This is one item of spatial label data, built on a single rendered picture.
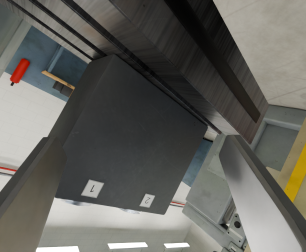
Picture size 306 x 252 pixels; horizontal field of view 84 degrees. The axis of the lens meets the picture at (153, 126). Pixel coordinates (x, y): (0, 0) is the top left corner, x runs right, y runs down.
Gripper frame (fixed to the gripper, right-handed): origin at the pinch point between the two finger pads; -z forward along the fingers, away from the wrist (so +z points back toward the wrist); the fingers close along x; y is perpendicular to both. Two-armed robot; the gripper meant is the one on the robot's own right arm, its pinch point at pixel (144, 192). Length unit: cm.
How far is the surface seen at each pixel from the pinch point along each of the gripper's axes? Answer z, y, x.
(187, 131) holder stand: -17.5, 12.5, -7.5
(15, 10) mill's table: -25.2, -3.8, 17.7
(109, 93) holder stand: -14.6, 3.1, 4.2
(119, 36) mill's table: -13.5, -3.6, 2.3
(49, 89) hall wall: -340, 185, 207
